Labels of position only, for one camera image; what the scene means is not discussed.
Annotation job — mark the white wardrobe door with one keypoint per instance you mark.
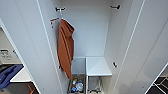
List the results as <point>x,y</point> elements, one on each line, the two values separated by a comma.
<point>26,36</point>
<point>143,46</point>

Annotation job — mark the white wardrobe cabinet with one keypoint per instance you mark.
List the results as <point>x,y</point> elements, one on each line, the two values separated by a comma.
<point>86,30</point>

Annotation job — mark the orange hooded garment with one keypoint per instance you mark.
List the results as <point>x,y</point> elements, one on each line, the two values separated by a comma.
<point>65,46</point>

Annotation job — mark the bottle with yellow green cap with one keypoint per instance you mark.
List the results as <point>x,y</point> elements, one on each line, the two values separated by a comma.
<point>74,81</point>

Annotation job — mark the white plastic hanger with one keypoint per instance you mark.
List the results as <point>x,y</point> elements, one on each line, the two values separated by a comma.
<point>63,16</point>

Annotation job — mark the white plastic bottle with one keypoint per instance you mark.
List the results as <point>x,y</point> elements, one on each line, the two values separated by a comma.
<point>79,86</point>

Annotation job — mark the blue capped bottle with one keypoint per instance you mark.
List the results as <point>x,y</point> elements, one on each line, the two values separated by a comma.
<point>73,89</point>

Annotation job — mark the woven wicker basket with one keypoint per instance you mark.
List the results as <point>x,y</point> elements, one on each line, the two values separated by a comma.
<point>70,90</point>

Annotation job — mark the black wardrobe hook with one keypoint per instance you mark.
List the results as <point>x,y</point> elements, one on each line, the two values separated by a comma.
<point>116,6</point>
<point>58,9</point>

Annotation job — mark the blue cloth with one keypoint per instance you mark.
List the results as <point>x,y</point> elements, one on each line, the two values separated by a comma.
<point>8,75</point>

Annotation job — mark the small black wall hook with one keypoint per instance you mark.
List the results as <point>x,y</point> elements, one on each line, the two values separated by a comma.
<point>114,64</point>

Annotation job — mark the orange folding table frame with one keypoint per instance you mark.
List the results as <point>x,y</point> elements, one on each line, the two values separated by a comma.
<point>30,88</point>

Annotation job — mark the wall sign with dark print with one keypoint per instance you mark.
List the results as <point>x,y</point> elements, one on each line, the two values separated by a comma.
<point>6,55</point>

